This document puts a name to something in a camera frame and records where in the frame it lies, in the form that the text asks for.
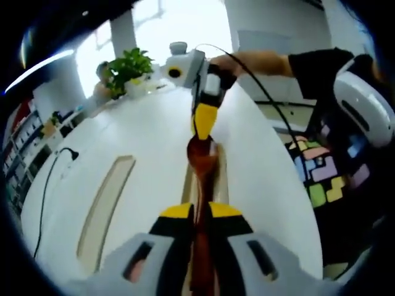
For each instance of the person's right hand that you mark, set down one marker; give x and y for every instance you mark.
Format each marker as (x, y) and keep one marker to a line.
(226, 63)

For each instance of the potted green plant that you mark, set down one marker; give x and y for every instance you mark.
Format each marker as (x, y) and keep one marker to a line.
(132, 64)

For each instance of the white chest device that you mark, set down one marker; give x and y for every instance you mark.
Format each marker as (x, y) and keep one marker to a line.
(364, 101)

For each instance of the white storage shelves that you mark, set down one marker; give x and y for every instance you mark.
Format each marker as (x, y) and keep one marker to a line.
(24, 138)

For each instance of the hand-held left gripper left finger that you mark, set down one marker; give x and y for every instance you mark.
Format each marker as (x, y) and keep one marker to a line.
(172, 246)

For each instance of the straight ceiling light strip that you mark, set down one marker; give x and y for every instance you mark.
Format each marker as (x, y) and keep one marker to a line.
(37, 69)

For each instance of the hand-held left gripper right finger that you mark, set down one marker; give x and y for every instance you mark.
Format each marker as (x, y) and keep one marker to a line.
(234, 246)

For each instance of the dark wooden spoon utensil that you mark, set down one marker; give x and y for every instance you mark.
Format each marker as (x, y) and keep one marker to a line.
(200, 160)

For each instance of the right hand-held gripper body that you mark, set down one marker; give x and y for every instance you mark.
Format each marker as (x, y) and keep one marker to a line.
(188, 68)

